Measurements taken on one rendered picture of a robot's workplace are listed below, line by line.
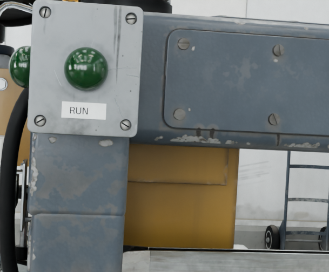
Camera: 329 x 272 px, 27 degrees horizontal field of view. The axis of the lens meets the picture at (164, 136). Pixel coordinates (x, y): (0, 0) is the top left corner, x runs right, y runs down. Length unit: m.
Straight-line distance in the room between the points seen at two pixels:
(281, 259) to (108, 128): 0.32
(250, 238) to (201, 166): 5.22
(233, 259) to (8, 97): 0.37
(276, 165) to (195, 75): 5.48
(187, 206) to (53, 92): 0.40
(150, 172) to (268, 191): 5.25
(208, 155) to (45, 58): 0.35
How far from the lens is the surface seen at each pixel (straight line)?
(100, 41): 0.47
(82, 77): 0.45
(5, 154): 0.53
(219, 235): 0.84
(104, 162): 0.51
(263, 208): 6.02
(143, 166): 0.77
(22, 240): 0.80
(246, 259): 0.72
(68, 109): 0.46
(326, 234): 5.92
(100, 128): 0.47
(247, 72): 0.53
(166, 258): 0.70
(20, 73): 0.47
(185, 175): 0.77
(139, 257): 0.69
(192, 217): 0.83
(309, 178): 6.11
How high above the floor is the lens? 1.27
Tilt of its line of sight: 3 degrees down
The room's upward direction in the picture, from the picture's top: 3 degrees clockwise
